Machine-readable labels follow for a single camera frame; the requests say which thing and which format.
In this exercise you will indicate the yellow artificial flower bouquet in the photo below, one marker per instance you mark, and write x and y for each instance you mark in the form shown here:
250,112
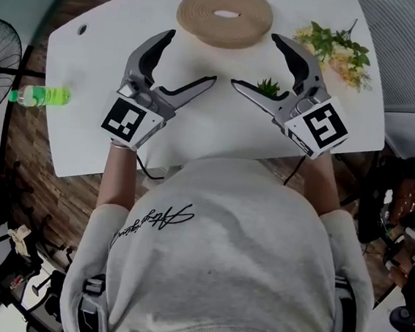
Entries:
337,53

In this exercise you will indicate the person's right forearm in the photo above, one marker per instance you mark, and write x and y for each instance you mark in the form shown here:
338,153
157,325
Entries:
323,188

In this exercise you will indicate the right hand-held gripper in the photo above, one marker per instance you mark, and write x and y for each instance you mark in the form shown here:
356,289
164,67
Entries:
324,127

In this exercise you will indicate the person's grey sweatshirt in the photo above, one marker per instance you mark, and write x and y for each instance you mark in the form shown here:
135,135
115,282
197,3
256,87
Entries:
219,266

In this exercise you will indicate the small green potted plant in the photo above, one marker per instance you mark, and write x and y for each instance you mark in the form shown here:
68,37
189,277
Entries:
268,86

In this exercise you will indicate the green drink bottle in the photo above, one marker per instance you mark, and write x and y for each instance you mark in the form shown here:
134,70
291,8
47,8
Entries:
49,96

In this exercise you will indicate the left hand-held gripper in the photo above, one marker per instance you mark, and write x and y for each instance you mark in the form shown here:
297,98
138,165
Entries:
124,119

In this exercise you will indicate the person's left forearm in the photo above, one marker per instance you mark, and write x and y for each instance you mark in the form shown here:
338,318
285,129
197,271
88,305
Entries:
117,181

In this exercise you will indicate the brown leather bag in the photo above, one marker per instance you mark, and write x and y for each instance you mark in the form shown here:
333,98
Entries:
404,200

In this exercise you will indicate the cream cloth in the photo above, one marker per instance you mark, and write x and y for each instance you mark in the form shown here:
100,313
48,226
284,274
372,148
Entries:
20,239

